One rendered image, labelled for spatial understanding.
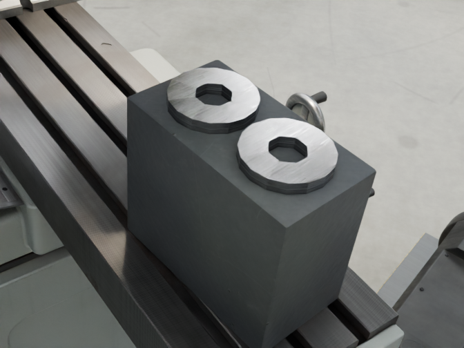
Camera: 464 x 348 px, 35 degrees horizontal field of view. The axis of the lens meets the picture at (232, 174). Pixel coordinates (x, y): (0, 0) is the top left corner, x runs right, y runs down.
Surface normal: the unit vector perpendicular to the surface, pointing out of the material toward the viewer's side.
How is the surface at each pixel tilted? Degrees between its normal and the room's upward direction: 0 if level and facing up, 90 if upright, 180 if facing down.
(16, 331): 90
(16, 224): 90
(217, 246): 90
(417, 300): 0
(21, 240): 90
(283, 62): 0
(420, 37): 0
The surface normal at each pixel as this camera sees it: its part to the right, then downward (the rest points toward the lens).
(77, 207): 0.09, -0.74
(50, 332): 0.59, 0.59
